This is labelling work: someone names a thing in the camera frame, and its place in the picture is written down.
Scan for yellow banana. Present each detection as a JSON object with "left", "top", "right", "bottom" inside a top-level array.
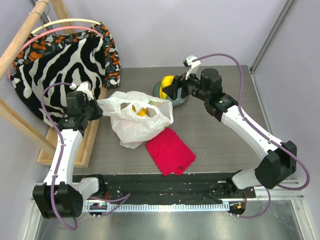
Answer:
[
  {"left": 131, "top": 105, "right": 157, "bottom": 118},
  {"left": 159, "top": 75, "right": 174, "bottom": 99}
]

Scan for white lemon-print plastic bag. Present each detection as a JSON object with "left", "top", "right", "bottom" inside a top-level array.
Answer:
[{"left": 97, "top": 91, "right": 174, "bottom": 149}]

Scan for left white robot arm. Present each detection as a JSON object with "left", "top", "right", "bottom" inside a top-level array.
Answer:
[{"left": 32, "top": 90, "right": 107, "bottom": 219}]

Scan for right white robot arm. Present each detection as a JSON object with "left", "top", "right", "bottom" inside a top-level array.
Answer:
[{"left": 161, "top": 68, "right": 297, "bottom": 198}]

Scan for dark round plate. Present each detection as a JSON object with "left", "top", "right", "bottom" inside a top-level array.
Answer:
[{"left": 152, "top": 79, "right": 191, "bottom": 108}]

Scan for zebra pattern cloth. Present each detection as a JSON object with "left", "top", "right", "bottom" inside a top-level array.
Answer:
[{"left": 10, "top": 37, "right": 106, "bottom": 126}]

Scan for red folded cloth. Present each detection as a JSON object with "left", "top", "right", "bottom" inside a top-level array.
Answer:
[{"left": 145, "top": 128, "right": 196, "bottom": 177}]

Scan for orange grey patterned cloth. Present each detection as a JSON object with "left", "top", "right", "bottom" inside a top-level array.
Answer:
[{"left": 12, "top": 23, "right": 121, "bottom": 88}]

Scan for pink hanger hoop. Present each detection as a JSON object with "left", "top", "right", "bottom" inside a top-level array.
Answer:
[{"left": 9, "top": 24, "right": 108, "bottom": 85}]

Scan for cream hanger hoop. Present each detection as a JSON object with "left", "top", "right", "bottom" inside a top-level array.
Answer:
[{"left": 31, "top": 18, "right": 101, "bottom": 34}]

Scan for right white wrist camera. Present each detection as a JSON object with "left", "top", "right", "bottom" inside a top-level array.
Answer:
[{"left": 183, "top": 55, "right": 201, "bottom": 80}]

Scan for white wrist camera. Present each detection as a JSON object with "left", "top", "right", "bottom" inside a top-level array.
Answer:
[
  {"left": 183, "top": 55, "right": 201, "bottom": 80},
  {"left": 70, "top": 82, "right": 95, "bottom": 101}
]

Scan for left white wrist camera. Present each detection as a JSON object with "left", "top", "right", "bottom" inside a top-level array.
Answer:
[{"left": 70, "top": 82, "right": 95, "bottom": 101}]

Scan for wooden rack frame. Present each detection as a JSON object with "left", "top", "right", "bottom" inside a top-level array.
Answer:
[{"left": 0, "top": 0, "right": 107, "bottom": 168}]

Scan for aluminium rail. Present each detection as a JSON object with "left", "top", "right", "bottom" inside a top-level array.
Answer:
[{"left": 31, "top": 179, "right": 307, "bottom": 213}]

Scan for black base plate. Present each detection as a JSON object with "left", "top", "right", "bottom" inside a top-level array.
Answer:
[{"left": 72, "top": 172, "right": 257, "bottom": 205}]

